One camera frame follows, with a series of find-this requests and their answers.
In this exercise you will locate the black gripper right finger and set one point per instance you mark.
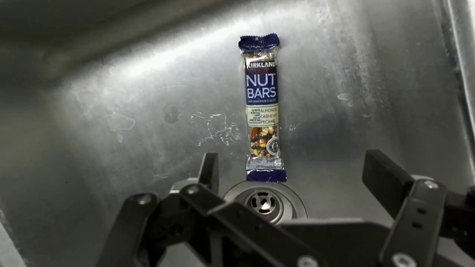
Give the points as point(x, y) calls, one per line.
point(421, 217)

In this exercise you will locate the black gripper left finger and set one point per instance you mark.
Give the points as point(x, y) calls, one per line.
point(209, 217)

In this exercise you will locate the blue nut bar wrapper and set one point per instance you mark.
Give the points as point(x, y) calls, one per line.
point(262, 89)

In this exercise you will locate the round sink drain strainer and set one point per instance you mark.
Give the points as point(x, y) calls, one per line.
point(262, 201)

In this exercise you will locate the stainless steel double sink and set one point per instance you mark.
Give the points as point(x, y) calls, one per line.
point(124, 123)

